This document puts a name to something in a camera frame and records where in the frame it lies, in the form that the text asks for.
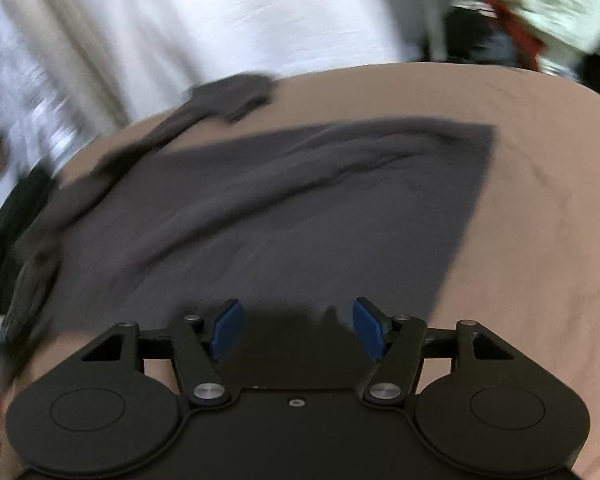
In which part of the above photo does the dark grey knit sweater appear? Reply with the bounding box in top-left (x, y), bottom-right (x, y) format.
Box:
top-left (0, 75), bottom-right (494, 347)

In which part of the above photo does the brown bed sheet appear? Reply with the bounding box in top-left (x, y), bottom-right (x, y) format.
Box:
top-left (0, 62), bottom-right (600, 480)

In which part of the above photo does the white curtain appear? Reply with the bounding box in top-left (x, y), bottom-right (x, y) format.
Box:
top-left (0, 0), bottom-right (432, 137)

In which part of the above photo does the red garment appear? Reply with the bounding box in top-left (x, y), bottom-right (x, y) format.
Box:
top-left (484, 0), bottom-right (545, 72)

